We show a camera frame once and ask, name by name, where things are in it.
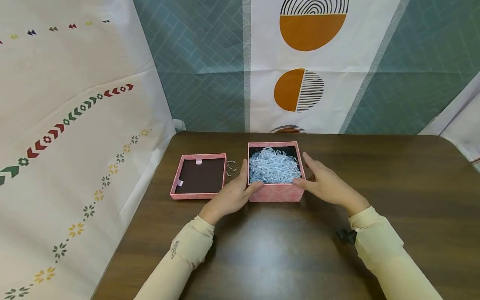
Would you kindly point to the person's right hand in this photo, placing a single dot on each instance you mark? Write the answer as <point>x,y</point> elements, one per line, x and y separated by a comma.
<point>327,186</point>

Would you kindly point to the person's left hand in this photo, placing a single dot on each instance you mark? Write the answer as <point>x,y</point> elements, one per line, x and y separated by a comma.
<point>229,198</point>

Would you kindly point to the person's left thumb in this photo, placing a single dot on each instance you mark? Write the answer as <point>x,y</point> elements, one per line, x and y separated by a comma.
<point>256,187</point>

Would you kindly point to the person's left index finger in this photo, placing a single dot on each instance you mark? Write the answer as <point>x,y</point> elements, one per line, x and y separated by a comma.
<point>244,171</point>

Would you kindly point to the person's right thumb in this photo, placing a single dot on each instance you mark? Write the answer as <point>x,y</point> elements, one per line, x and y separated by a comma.
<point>302,182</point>

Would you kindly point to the person's right index finger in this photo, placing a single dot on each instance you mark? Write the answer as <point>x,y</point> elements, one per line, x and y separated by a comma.
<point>309,161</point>

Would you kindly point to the pink gift box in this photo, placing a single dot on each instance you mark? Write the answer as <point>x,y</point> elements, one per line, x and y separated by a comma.
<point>276,188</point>

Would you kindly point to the loose shredded paper strips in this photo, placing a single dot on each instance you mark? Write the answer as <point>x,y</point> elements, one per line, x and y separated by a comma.
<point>232,166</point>

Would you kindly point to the pale blue shredded paper filling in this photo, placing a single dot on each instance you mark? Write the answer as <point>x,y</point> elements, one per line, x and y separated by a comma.
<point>274,166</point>

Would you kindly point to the pink box lid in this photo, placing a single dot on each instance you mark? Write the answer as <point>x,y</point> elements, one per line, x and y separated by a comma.
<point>200,176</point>

